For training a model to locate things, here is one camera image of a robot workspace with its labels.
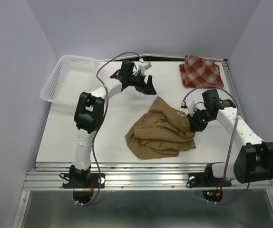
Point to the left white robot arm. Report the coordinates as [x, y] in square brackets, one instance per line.
[92, 108]

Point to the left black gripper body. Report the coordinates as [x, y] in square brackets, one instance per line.
[137, 81]

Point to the white plastic basket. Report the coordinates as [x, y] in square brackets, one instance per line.
[71, 76]

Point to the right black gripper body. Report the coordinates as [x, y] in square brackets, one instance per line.
[199, 119]

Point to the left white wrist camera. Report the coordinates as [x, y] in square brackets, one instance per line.
[143, 66]

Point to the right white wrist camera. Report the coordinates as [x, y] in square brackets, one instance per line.
[190, 105]

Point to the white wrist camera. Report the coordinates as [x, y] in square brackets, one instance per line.
[143, 66]
[190, 105]

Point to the aluminium frame rail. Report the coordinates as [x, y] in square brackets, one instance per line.
[137, 193]

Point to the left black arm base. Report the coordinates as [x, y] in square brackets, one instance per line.
[79, 181]

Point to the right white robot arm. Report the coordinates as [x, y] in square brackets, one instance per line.
[249, 157]

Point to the brown skirt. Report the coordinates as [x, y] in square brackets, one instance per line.
[163, 132]

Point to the red plaid skirt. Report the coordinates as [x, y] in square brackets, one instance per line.
[197, 71]

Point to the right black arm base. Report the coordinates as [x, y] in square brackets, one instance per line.
[200, 177]

